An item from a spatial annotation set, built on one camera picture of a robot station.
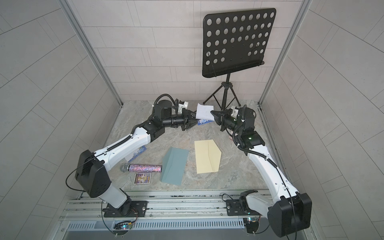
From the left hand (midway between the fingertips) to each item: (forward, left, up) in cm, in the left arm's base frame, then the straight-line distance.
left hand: (204, 118), depth 68 cm
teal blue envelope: (-9, +17, -32) cm, 37 cm away
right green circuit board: (-37, -23, -31) cm, 53 cm away
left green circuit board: (-38, +35, -30) cm, 60 cm away
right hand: (+3, -2, +2) cm, 4 cm away
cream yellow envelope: (-5, -4, -31) cm, 31 cm away
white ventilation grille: (-37, +23, -32) cm, 54 cm away
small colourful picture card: (-18, +32, -30) cm, 47 cm away
